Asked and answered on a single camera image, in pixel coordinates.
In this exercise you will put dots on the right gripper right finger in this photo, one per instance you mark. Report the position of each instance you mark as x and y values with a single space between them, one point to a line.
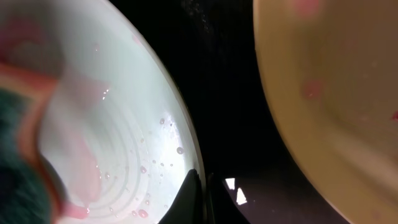
220 206

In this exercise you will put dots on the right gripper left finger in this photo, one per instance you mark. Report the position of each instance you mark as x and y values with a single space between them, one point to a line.
187 208

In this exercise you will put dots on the light green plate front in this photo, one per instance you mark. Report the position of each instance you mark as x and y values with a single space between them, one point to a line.
115 132

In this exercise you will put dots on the green sponge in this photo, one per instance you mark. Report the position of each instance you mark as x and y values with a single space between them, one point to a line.
28 192

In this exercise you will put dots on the round black tray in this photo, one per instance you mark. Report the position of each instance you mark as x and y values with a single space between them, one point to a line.
208 48

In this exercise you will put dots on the yellow plate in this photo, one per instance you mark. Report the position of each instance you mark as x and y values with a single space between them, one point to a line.
329 73

